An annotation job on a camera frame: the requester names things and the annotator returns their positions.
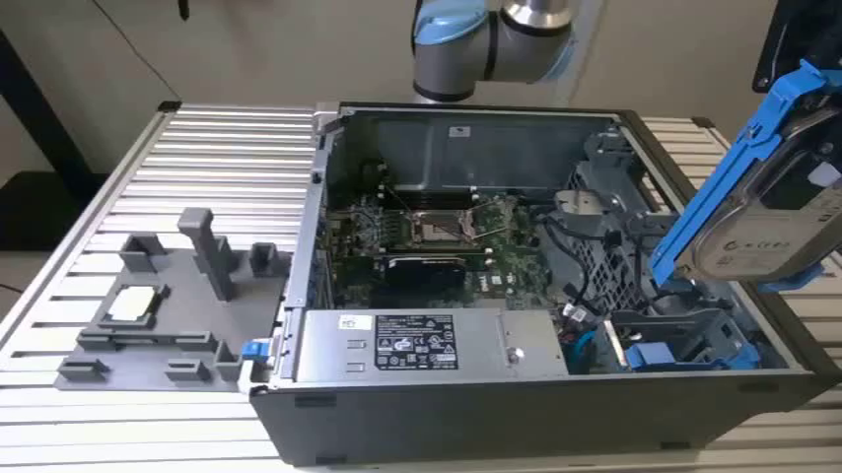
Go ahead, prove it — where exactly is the blue data wire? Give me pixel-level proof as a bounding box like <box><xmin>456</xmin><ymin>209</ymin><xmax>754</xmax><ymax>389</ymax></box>
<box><xmin>567</xmin><ymin>327</ymin><xmax>597</xmax><ymax>373</ymax></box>

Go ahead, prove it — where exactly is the grey perforated drive cage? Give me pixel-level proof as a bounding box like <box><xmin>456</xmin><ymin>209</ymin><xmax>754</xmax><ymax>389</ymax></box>
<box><xmin>535</xmin><ymin>130</ymin><xmax>685</xmax><ymax>316</ymax></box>

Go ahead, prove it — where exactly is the black graphics card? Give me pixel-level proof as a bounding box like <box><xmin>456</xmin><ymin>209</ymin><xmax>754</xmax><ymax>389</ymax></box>
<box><xmin>377</xmin><ymin>253</ymin><xmax>469</xmax><ymax>297</ymax></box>

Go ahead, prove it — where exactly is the hard disk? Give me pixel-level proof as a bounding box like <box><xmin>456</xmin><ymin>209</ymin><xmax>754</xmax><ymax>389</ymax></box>
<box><xmin>648</xmin><ymin>58</ymin><xmax>842</xmax><ymax>297</ymax></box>
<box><xmin>621</xmin><ymin>339</ymin><xmax>763</xmax><ymax>372</ymax></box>

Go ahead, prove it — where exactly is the blue case latch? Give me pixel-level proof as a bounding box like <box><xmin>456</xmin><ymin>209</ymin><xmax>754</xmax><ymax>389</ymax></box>
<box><xmin>238</xmin><ymin>338</ymin><xmax>272</xmax><ymax>362</ymax></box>

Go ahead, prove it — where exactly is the silver power supply unit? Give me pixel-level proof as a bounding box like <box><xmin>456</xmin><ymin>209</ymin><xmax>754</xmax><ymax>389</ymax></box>
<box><xmin>290</xmin><ymin>308</ymin><xmax>571</xmax><ymax>381</ymax></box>

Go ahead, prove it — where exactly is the grey parts rack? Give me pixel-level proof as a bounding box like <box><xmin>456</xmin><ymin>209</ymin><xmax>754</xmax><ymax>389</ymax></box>
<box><xmin>54</xmin><ymin>206</ymin><xmax>296</xmax><ymax>393</ymax></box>

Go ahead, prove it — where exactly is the black desk leg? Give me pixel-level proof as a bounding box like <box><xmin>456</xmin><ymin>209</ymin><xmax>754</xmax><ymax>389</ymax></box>
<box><xmin>0</xmin><ymin>29</ymin><xmax>90</xmax><ymax>186</ymax></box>

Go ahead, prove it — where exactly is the black wall cable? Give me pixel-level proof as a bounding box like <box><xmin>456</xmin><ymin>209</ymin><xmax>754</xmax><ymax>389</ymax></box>
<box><xmin>89</xmin><ymin>0</ymin><xmax>180</xmax><ymax>103</ymax></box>

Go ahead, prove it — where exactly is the open dark grey PC case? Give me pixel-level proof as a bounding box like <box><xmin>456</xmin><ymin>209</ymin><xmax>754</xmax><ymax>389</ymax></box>
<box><xmin>246</xmin><ymin>101</ymin><xmax>842</xmax><ymax>468</ymax></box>

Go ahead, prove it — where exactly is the silver CPU chip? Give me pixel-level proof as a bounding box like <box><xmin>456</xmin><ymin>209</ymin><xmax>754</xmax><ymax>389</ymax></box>
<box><xmin>106</xmin><ymin>285</ymin><xmax>161</xmax><ymax>321</ymax></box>

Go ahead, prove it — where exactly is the CPU socket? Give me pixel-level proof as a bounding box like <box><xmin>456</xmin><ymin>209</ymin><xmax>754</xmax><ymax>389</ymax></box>
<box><xmin>400</xmin><ymin>209</ymin><xmax>485</xmax><ymax>247</ymax></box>

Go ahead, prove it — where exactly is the silver metal bracket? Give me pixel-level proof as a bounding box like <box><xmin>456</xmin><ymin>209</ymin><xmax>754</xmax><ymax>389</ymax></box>
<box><xmin>553</xmin><ymin>189</ymin><xmax>605</xmax><ymax>218</ymax></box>

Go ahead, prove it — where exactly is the green motherboard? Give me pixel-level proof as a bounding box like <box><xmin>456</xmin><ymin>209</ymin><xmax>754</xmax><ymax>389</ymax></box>
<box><xmin>327</xmin><ymin>189</ymin><xmax>567</xmax><ymax>311</ymax></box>

